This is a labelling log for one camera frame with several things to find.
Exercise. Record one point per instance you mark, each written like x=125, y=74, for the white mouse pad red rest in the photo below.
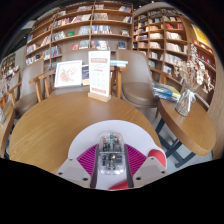
x=133, y=133

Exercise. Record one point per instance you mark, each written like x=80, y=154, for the transparent computer mouse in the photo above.
x=111, y=153

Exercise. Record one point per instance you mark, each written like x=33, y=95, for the distant wooden bookshelf unit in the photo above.
x=8, y=65

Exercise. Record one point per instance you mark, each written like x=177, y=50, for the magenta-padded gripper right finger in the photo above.
x=151, y=168

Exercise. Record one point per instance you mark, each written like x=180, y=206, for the straight wooden bookshelf unit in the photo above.
x=80, y=30

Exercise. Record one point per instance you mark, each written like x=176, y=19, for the white red sign wooden base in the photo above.
x=99, y=73

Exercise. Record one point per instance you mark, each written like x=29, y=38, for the glass vase pink dried flowers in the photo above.
x=2, y=115

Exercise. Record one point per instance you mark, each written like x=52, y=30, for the stack of colourful books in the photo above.
x=166, y=91

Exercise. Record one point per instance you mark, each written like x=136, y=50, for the beige upholstered wooden armchair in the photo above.
x=138, y=90
x=28, y=96
x=71, y=55

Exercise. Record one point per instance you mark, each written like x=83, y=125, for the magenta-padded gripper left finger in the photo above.
x=71, y=170

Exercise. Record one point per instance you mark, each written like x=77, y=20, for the white framed floral picture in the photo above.
x=68, y=74

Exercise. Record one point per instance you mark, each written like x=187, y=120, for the glass vase pale dried flowers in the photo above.
x=186, y=101

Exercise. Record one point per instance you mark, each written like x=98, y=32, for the flat blue books stack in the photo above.
x=119, y=63

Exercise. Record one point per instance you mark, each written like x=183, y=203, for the dark upright book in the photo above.
x=85, y=75

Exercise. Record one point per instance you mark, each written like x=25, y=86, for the curved wooden bookshelf unit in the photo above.
x=166, y=36

